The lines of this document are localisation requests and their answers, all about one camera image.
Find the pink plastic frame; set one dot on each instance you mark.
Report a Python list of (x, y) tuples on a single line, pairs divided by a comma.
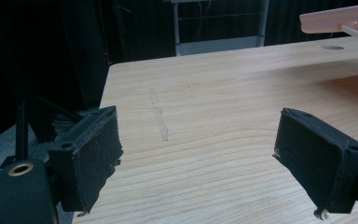
[(332, 21)]

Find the grey metal stand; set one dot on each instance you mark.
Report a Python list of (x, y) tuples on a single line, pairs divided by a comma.
[(217, 45)]

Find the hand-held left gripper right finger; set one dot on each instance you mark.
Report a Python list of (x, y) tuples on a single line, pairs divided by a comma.
[(315, 155)]

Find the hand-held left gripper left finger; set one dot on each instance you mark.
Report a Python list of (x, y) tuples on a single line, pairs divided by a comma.
[(87, 161)]

